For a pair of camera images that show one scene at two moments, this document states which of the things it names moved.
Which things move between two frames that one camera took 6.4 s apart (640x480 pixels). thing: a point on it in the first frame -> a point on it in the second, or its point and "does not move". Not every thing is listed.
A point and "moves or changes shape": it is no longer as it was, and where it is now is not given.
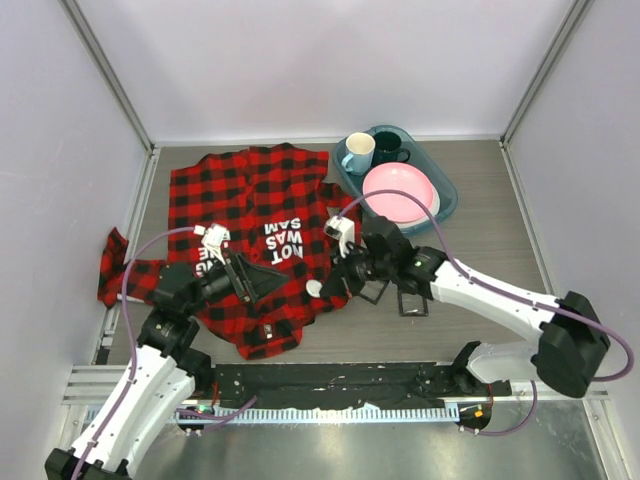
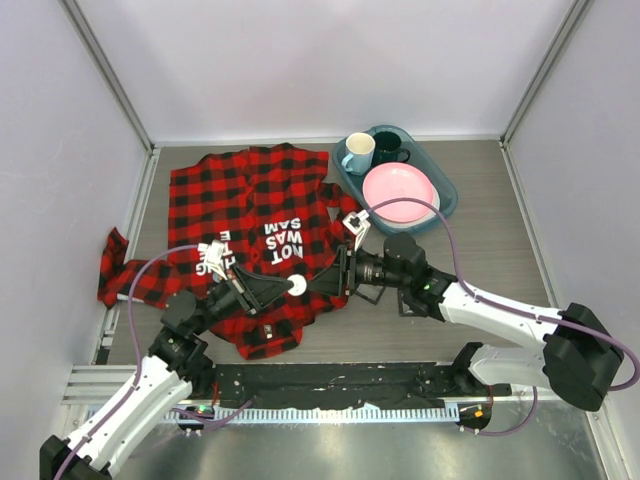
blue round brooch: x=313 y=287 moves or changes shape
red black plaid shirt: x=270 y=200 does not move
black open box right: x=412 y=305 does not move
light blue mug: x=359 y=147 does not move
